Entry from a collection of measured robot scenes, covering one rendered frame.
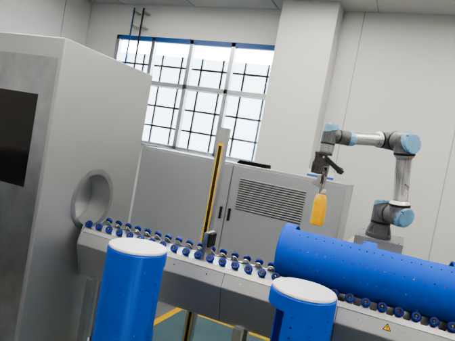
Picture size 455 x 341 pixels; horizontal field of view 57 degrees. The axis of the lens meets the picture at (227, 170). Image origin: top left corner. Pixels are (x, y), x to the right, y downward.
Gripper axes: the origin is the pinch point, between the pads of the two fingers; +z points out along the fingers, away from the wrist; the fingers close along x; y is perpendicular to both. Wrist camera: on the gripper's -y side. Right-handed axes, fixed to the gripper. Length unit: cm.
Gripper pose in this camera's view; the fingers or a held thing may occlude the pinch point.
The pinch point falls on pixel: (321, 190)
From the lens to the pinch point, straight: 227.0
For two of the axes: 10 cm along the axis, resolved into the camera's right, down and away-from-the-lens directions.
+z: -1.9, 9.8, 0.5
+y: -9.1, -2.0, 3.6
